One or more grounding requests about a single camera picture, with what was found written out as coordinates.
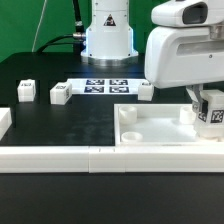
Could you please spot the white square tabletop part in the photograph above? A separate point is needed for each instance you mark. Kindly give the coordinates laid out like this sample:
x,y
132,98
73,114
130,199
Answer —
x,y
158,124

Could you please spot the white front fence rail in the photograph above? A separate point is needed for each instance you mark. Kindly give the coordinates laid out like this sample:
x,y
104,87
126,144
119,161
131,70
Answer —
x,y
111,159

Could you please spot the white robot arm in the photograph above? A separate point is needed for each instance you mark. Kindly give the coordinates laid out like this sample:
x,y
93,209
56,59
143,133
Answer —
x,y
109,38

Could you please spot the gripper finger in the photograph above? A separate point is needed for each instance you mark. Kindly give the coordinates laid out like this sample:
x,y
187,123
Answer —
x,y
194,93

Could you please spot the white sheet with tags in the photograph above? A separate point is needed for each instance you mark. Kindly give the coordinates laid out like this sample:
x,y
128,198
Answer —
x,y
105,86

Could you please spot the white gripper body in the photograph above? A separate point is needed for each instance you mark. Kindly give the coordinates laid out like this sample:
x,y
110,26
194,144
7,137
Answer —
x,y
183,56

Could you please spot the white left fence piece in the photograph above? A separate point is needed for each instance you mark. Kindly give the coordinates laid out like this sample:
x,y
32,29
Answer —
x,y
5,121

